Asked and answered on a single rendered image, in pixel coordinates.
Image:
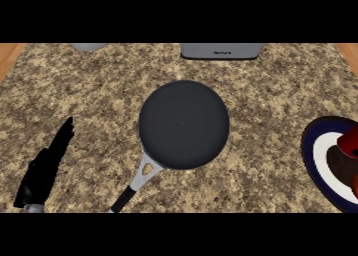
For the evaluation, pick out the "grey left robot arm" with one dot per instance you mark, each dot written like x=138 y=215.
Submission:
x=35 y=209

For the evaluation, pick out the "red tomato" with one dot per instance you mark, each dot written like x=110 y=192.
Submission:
x=354 y=138

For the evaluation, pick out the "navy and white plate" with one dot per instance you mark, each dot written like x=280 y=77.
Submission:
x=319 y=156

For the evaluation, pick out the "dark grey frying pan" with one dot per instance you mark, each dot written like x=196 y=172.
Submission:
x=184 y=125

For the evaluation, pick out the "grey appliance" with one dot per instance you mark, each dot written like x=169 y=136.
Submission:
x=221 y=51

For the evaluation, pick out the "pale grey round object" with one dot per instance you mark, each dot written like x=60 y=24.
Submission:
x=90 y=46

